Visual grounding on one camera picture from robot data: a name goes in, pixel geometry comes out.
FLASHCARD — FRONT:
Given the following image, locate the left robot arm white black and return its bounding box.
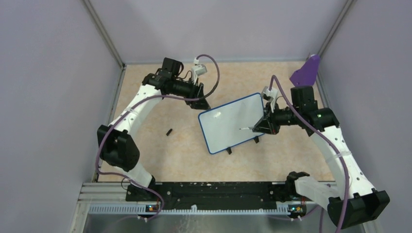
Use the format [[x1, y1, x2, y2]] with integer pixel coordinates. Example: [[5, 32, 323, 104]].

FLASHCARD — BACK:
[[97, 56, 211, 201]]

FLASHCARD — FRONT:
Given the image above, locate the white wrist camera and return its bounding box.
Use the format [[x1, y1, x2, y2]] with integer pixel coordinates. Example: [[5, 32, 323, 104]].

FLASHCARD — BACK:
[[190, 58, 207, 85], [261, 86, 278, 113]]

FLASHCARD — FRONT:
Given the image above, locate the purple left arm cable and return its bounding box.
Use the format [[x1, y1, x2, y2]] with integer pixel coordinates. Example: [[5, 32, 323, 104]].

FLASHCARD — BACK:
[[95, 54, 221, 222]]

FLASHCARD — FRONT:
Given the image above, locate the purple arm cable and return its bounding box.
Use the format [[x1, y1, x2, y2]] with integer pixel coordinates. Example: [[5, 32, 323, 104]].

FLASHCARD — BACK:
[[269, 75, 351, 233], [95, 54, 221, 222]]

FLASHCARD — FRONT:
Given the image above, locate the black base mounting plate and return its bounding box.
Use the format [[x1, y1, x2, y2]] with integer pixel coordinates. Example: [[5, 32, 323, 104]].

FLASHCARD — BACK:
[[125, 182, 318, 212]]

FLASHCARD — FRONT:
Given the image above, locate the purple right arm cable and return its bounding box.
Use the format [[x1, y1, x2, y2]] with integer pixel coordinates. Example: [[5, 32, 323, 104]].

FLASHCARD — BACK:
[[269, 75, 351, 233]]

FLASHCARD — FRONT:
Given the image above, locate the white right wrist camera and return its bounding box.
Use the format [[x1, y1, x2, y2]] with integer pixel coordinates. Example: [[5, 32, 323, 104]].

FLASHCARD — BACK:
[[261, 86, 278, 113]]

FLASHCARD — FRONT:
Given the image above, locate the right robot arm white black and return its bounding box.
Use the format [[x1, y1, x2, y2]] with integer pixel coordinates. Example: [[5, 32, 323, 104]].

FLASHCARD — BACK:
[[252, 86, 390, 230]]

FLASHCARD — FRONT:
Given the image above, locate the white slotted cable duct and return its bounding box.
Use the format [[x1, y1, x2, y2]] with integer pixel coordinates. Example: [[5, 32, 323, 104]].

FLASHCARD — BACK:
[[88, 204, 291, 216]]

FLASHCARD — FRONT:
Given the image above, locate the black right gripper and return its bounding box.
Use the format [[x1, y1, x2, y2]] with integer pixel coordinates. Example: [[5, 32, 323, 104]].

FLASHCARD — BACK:
[[253, 100, 301, 135]]

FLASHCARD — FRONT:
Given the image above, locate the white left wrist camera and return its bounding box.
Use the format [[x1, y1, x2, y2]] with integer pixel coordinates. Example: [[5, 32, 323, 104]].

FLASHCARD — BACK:
[[190, 58, 207, 85]]

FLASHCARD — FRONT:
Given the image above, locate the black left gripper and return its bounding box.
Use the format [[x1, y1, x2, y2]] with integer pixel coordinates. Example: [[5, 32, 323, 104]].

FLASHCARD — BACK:
[[171, 76, 210, 111]]

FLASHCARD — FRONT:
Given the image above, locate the blue framed whiteboard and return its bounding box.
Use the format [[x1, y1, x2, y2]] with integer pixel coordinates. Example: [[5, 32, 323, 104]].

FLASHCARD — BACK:
[[198, 93, 264, 154]]

